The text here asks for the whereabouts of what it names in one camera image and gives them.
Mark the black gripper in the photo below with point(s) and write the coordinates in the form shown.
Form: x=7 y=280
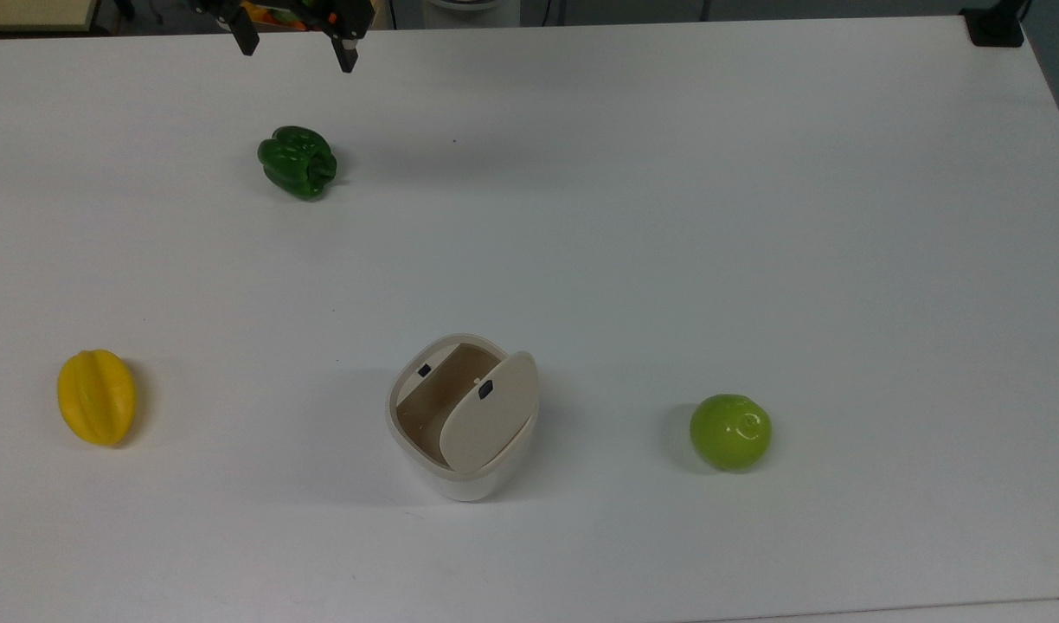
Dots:
x=348 y=16

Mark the cream garbage bin lid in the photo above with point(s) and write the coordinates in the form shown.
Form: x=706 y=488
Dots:
x=490 y=420

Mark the cream garbage bin body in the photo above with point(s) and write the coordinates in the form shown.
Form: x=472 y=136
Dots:
x=426 y=415

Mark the orange yellow background object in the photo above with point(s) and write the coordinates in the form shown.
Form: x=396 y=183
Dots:
x=274 y=14

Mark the green bell pepper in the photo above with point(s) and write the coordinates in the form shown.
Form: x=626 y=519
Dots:
x=298 y=162

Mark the beige wooden board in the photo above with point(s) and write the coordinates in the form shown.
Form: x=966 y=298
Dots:
x=32 y=13

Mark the yellow starfruit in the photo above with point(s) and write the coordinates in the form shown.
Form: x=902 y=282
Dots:
x=96 y=396

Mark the green apple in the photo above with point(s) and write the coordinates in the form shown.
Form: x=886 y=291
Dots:
x=730 y=433

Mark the black stand base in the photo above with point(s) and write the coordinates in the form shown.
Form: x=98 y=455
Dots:
x=995 y=24

